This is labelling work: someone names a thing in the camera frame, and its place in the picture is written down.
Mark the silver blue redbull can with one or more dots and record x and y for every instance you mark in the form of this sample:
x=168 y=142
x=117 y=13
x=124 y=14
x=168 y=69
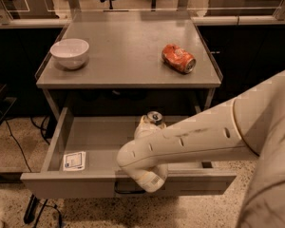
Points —
x=154 y=117

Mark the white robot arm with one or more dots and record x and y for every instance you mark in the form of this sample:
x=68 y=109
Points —
x=251 y=125

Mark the crushed orange soda can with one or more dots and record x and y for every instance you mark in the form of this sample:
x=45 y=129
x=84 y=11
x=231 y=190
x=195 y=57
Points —
x=178 y=58

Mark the grey metal drawer cabinet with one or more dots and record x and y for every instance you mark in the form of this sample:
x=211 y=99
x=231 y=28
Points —
x=126 y=52

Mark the open grey top drawer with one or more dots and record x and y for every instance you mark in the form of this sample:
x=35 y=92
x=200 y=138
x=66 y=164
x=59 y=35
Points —
x=101 y=138

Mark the white label sticker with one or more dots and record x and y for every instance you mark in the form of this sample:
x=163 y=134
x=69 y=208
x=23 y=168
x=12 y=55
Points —
x=74 y=161

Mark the white ceramic bowl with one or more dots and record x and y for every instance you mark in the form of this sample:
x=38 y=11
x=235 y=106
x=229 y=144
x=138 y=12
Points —
x=70 y=53

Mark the black drawer handle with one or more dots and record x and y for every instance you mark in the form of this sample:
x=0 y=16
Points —
x=126 y=192

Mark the white horizontal rail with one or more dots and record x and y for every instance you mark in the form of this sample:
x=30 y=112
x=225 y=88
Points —
x=199 y=21

